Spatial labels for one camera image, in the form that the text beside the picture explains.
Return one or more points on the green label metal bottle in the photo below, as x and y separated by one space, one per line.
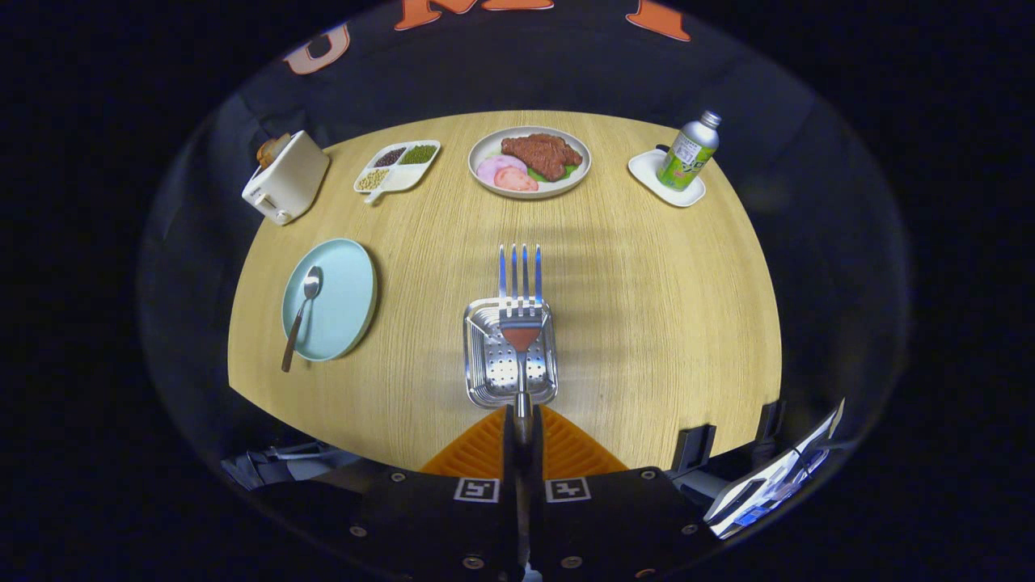
687 158

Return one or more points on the pile of green beans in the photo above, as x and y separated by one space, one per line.
419 153

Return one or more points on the white toaster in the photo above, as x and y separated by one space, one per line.
287 184

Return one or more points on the salmon pink ham slice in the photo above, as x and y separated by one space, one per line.
516 179

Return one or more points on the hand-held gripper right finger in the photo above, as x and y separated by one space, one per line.
614 517

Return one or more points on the white divided dish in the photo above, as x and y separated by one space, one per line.
404 175

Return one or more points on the perforated metal cutlery holder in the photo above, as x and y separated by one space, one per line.
493 364

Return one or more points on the brown steak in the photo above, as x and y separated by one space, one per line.
543 153

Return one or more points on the pile of yellow soybeans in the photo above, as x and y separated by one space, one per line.
372 179

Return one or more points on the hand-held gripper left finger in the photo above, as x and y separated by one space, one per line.
437 517

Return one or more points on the green lettuce leaf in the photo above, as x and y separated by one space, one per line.
566 173

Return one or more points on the light blue plate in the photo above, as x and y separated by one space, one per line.
344 299

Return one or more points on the pile of dark beans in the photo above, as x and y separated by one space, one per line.
390 157

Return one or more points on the toasted bread slice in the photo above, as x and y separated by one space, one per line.
272 149

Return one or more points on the white square coaster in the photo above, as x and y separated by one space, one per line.
643 168

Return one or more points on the pale pink ham slice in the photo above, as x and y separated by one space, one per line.
493 166

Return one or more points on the black table clamp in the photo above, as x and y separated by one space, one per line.
693 449
769 420

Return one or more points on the cream food plate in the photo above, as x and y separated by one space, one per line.
485 153

